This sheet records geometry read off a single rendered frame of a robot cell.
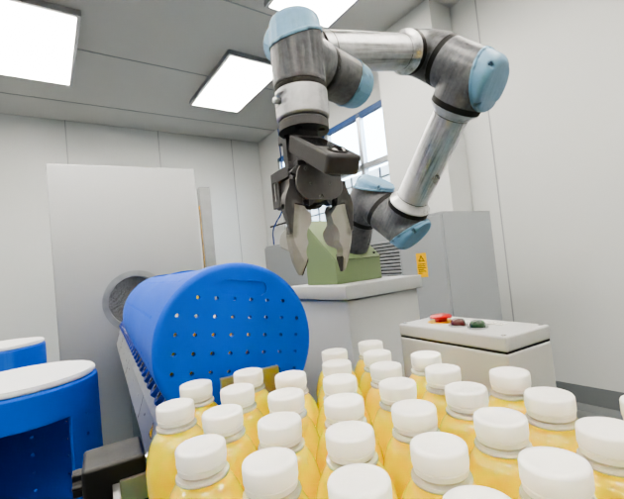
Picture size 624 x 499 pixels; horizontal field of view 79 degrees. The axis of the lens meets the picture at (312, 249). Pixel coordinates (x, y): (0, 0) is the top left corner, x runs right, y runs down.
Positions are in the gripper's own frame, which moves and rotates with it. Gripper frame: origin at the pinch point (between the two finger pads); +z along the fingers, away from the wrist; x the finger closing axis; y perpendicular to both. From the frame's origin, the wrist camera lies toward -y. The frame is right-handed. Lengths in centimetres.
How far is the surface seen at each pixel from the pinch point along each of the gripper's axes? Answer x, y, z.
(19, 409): 41, 47, 22
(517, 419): -0.7, -25.1, 13.2
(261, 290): 0.7, 21.7, 3.7
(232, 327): 6.9, 21.4, 9.4
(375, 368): -2.1, -6.3, 13.2
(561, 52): -273, 95, -135
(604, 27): -275, 69, -139
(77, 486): 30.1, 11.0, 23.4
